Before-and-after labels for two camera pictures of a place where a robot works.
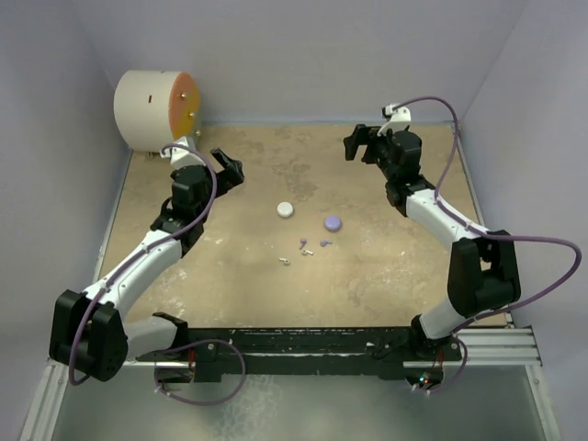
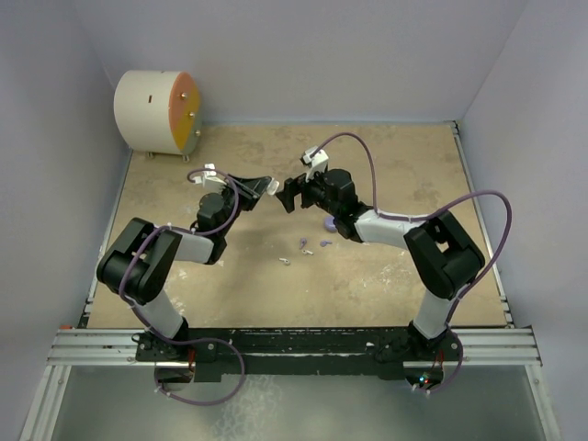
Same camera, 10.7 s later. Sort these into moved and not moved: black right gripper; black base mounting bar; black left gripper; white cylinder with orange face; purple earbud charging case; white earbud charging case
Moved: black left gripper; black right gripper; white earbud charging case
Not moved: white cylinder with orange face; black base mounting bar; purple earbud charging case
